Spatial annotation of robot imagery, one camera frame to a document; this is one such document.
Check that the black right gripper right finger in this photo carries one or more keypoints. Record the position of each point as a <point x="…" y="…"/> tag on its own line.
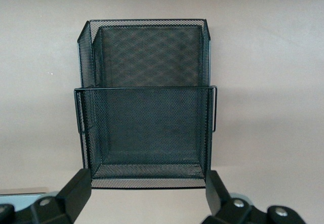
<point x="215" y="196"/>

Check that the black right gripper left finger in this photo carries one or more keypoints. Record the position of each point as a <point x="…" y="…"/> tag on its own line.
<point x="73" y="196"/>

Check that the black mesh two-tier tray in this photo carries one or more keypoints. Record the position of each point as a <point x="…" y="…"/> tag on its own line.
<point x="152" y="120"/>

